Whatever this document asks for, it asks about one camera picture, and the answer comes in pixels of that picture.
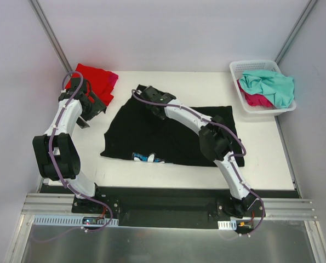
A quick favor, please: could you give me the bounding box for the red t-shirt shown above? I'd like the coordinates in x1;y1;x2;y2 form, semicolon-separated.
76;63;114;106

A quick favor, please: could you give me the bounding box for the black daisy t-shirt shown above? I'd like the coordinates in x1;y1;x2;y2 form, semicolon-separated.
100;84;246;168

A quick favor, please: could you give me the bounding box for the pink t-shirt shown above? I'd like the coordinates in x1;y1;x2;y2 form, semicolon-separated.
108;72;119;88

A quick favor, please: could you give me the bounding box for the white plastic basket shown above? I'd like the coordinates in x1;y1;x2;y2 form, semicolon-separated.
229;60;296;118

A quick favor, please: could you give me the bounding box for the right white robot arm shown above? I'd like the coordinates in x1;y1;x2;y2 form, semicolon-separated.
137;86;257;219

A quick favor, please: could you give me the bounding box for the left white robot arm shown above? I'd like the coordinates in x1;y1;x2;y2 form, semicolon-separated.
32;71;107;213

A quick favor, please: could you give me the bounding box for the magenta t-shirt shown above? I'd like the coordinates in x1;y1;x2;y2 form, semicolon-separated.
244;93;273;107

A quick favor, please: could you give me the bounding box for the teal t-shirt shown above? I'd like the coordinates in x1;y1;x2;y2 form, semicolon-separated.
237;70;295;109

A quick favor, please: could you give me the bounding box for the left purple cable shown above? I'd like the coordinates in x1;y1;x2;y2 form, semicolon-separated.
31;71;113;242

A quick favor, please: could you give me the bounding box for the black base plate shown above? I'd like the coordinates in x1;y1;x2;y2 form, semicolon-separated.
71;187;266;229

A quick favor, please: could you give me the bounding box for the left white cable duct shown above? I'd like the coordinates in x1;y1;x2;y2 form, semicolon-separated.
33;215;119;227

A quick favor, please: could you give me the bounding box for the white cable duct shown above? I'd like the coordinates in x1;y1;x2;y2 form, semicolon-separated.
218;220;237;231
33;215;119;227

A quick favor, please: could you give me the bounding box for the left aluminium frame post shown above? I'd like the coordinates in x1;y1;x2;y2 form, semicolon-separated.
28;0;73;72

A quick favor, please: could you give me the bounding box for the aluminium frame post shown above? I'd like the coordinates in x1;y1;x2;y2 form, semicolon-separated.
274;0;319;65
28;0;73;72

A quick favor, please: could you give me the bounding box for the right white cable duct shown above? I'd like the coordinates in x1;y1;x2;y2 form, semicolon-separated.
218;220;237;231

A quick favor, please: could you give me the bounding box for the right aluminium frame post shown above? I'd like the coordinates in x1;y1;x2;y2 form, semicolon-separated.
274;0;319;65

